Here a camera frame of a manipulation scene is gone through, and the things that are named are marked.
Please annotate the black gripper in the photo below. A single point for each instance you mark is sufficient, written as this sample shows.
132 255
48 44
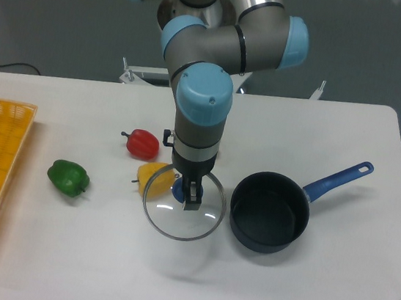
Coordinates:
191 189

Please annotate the glass lid blue knob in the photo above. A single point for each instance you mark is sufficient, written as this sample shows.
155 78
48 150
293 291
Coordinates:
166 214

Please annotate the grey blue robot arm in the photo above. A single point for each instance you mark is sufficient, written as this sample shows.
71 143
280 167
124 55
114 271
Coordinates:
201 59

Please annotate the yellow bell pepper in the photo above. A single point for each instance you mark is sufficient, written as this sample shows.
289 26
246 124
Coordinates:
160 185

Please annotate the red bell pepper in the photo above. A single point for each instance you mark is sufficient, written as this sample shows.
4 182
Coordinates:
142 144

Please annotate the green bell pepper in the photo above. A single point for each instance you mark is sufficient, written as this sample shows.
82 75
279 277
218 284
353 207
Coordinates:
68 177

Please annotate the dark saucepan blue handle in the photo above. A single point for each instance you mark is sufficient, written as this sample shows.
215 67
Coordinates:
268 210

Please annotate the white bracket right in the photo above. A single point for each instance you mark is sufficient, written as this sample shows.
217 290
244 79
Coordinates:
316 95

